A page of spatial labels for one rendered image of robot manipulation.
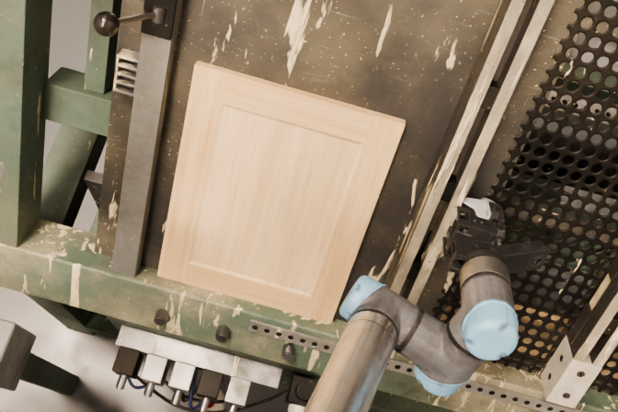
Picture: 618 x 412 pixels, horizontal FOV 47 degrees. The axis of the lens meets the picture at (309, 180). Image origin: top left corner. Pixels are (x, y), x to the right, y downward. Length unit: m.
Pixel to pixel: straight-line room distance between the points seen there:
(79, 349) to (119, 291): 0.90
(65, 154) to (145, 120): 0.47
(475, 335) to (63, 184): 1.03
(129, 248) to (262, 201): 0.29
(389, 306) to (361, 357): 0.13
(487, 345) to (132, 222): 0.72
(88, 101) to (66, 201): 0.36
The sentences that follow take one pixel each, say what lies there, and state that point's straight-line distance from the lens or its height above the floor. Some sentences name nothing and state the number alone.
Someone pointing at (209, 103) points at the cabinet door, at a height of 1.23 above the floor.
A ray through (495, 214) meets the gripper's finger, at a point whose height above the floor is 1.29.
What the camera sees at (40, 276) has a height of 0.86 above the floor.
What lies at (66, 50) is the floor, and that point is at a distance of 2.78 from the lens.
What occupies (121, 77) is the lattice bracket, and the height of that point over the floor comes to 1.23.
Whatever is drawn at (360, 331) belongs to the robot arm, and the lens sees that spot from 1.01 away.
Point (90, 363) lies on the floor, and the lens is 2.41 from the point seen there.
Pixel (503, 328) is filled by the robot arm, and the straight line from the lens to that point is 1.03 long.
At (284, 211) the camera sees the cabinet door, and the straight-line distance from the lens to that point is 1.35.
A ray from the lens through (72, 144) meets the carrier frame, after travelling 1.74.
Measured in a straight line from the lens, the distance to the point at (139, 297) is 1.53.
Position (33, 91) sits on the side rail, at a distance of 1.39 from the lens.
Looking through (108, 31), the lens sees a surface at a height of 1.43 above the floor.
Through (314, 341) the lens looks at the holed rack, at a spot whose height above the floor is 0.89.
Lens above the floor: 2.37
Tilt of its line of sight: 69 degrees down
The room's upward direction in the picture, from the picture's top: 20 degrees clockwise
